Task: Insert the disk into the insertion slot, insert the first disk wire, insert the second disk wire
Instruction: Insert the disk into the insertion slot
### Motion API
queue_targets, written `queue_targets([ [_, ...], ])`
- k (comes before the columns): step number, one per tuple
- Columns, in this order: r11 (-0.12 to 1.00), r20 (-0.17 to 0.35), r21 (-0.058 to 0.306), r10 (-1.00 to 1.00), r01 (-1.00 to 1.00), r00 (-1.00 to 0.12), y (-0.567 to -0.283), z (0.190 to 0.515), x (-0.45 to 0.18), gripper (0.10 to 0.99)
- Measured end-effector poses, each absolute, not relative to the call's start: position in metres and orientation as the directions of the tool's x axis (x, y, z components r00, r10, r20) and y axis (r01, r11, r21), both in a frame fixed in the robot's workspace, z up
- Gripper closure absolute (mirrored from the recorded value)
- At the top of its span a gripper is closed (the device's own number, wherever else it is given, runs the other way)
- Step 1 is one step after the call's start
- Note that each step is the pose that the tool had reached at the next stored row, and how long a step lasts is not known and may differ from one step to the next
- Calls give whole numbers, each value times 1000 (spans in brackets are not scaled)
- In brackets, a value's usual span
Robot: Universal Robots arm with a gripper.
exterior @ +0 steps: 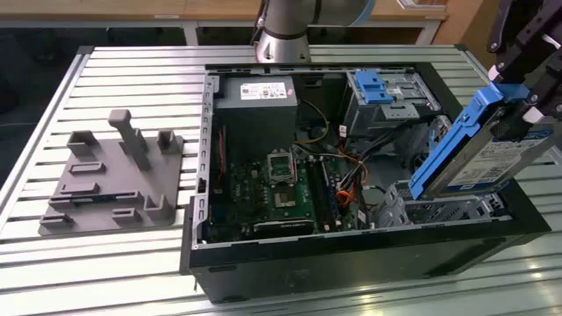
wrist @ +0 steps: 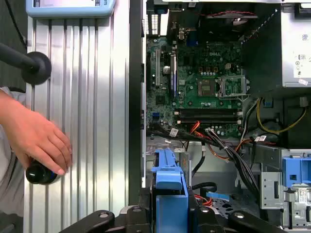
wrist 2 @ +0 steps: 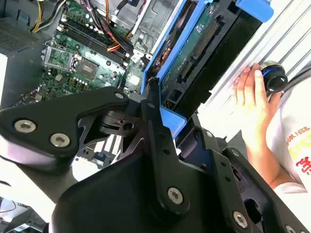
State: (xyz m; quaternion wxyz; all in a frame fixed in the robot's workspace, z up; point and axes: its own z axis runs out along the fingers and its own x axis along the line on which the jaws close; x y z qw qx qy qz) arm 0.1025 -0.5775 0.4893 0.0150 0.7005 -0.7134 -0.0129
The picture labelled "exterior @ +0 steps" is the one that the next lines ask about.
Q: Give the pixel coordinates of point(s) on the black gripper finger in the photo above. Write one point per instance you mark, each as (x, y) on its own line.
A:
(518, 125)
(550, 98)

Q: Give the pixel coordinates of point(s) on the hard disk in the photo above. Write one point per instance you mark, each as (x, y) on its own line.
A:
(474, 158)

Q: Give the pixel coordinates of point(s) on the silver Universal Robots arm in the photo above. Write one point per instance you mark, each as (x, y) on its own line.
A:
(285, 29)

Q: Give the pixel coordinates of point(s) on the metal disk bay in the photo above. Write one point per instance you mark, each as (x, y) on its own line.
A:
(440, 210)

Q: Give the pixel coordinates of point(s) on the black RAM slot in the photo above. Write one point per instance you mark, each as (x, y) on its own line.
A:
(317, 194)
(332, 197)

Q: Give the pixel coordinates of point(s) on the metal drive cage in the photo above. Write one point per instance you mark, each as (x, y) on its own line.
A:
(396, 112)

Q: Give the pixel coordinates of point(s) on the blue drive cage latch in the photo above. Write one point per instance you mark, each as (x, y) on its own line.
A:
(373, 89)

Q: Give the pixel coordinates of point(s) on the CPU socket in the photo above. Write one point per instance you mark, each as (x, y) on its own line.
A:
(286, 199)

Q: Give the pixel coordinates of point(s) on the grey power supply unit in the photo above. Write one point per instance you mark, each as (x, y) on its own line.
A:
(254, 125)

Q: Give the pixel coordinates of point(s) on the black open PC case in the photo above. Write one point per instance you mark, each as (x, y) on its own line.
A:
(334, 266)

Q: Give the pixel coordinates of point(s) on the black graphics card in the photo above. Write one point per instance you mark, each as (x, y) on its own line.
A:
(283, 227)

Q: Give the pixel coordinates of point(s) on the green motherboard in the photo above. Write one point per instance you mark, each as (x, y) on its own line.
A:
(246, 194)

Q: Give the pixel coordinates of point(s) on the grey parts rack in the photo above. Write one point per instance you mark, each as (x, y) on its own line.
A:
(119, 184)

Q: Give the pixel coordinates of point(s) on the green RAM stick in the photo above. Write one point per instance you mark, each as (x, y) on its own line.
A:
(94, 199)

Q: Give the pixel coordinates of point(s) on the wooden desk white frame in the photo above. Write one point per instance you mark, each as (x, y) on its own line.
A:
(110, 8)

